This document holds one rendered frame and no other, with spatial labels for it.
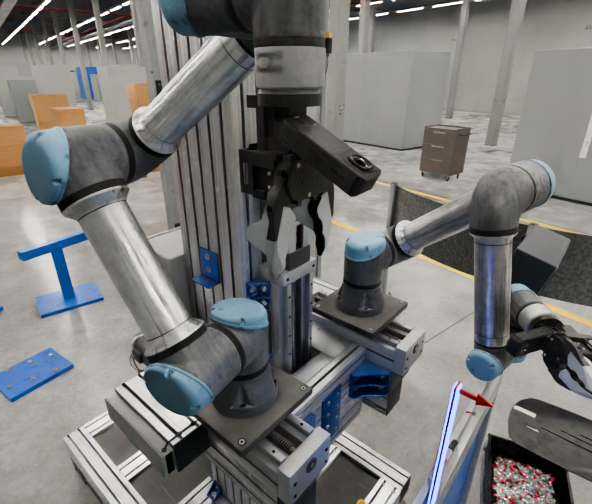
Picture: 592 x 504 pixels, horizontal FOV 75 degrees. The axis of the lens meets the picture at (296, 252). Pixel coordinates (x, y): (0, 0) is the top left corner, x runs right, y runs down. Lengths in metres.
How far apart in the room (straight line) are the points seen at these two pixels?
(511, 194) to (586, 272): 1.71
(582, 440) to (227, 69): 0.77
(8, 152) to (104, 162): 8.49
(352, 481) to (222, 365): 1.19
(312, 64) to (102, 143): 0.43
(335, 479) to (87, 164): 1.51
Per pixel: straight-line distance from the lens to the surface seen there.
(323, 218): 0.50
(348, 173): 0.39
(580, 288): 2.62
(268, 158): 0.44
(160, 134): 0.75
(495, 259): 0.93
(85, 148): 0.73
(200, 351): 0.71
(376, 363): 1.25
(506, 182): 0.92
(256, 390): 0.87
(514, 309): 1.08
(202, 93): 0.67
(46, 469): 2.42
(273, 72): 0.43
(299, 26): 0.43
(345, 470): 1.86
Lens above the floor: 1.70
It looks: 24 degrees down
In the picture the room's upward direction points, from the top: straight up
